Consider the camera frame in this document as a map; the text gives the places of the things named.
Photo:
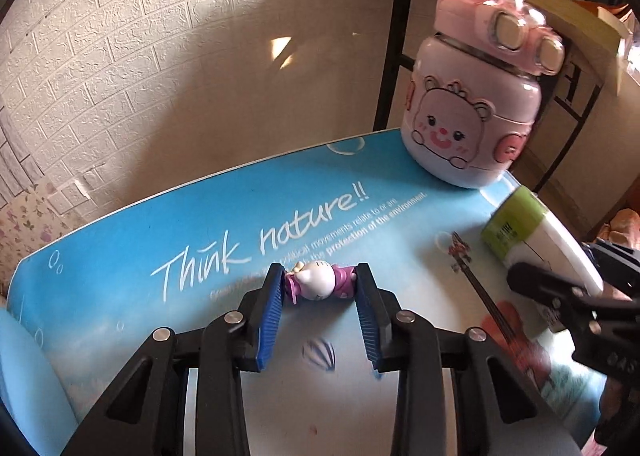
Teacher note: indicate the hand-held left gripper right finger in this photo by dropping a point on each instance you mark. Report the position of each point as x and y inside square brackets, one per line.
[367, 321]

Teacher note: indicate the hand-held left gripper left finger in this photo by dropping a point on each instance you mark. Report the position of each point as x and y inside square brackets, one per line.
[267, 316]

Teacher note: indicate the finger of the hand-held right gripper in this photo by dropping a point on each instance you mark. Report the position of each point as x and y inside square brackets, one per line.
[617, 258]
[550, 286]

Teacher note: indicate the white tube with green cap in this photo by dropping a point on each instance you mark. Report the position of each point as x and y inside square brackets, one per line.
[545, 236]

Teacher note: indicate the pink cat toy figure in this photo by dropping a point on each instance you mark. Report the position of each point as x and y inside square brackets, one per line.
[317, 281]

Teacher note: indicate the light blue plastic basin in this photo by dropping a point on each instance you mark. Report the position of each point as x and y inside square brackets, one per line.
[30, 371]

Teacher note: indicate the pink bear water bottle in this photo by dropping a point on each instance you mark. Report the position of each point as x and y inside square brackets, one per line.
[470, 126]

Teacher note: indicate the wooden side table black legs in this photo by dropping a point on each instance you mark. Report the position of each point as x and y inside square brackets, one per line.
[400, 36]

